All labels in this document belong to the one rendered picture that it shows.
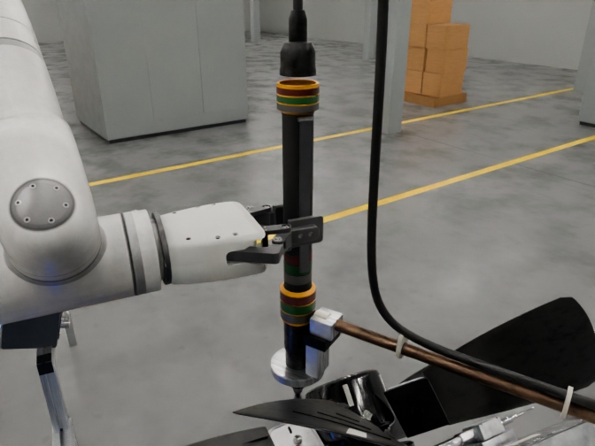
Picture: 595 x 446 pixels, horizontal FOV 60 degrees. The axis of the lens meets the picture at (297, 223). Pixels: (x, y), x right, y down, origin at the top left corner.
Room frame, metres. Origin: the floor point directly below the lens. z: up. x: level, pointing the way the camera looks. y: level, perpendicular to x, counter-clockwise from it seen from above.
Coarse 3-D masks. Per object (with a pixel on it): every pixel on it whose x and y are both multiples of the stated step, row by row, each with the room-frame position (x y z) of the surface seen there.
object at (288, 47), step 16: (304, 16) 0.52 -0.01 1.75; (304, 32) 0.52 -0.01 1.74; (288, 48) 0.52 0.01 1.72; (304, 48) 0.52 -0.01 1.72; (288, 64) 0.52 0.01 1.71; (304, 64) 0.51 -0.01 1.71; (288, 336) 0.52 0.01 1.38; (288, 352) 0.52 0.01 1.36; (304, 352) 0.51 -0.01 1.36; (304, 368) 0.52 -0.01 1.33
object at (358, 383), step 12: (360, 372) 0.59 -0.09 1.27; (372, 372) 0.60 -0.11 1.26; (324, 384) 0.58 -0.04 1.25; (336, 384) 0.57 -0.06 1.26; (348, 384) 0.57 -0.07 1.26; (360, 384) 0.57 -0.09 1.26; (372, 384) 0.58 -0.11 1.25; (312, 396) 0.58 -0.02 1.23; (324, 396) 0.56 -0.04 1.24; (336, 396) 0.56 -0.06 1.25; (360, 396) 0.56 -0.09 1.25; (372, 396) 0.56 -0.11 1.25; (384, 396) 0.58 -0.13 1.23; (360, 408) 0.54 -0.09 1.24; (372, 408) 0.55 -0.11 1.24; (384, 408) 0.56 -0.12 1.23; (372, 420) 0.53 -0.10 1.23; (384, 420) 0.54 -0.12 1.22; (324, 432) 0.54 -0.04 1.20; (324, 444) 0.53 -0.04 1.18; (336, 444) 0.53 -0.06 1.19; (348, 444) 0.52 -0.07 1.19; (360, 444) 0.52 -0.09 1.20; (372, 444) 0.52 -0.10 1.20; (408, 444) 0.52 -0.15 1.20
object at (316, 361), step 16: (320, 320) 0.50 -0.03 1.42; (304, 336) 0.50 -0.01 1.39; (320, 336) 0.50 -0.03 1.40; (336, 336) 0.51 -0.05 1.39; (320, 352) 0.50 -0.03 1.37; (272, 368) 0.52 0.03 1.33; (288, 368) 0.52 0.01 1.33; (320, 368) 0.50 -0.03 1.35; (288, 384) 0.50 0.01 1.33; (304, 384) 0.50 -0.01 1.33
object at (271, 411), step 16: (288, 400) 0.43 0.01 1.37; (304, 400) 0.44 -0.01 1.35; (320, 400) 0.47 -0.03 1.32; (256, 416) 0.35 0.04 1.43; (272, 416) 0.35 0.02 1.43; (288, 416) 0.35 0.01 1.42; (304, 416) 0.36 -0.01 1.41; (320, 416) 0.37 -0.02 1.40; (336, 416) 0.39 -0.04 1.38; (352, 416) 0.42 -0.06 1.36; (336, 432) 0.32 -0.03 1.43; (368, 432) 0.35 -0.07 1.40; (384, 432) 0.47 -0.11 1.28
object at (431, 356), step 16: (336, 320) 0.50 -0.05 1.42; (352, 336) 0.48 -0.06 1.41; (368, 336) 0.47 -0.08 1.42; (384, 336) 0.47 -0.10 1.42; (416, 352) 0.44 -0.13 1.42; (432, 352) 0.44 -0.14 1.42; (448, 368) 0.42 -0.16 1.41; (464, 368) 0.42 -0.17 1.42; (496, 384) 0.40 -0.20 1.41; (512, 384) 0.39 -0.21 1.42; (544, 400) 0.38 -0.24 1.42; (560, 400) 0.37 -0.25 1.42; (576, 416) 0.36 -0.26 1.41; (592, 416) 0.35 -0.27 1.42
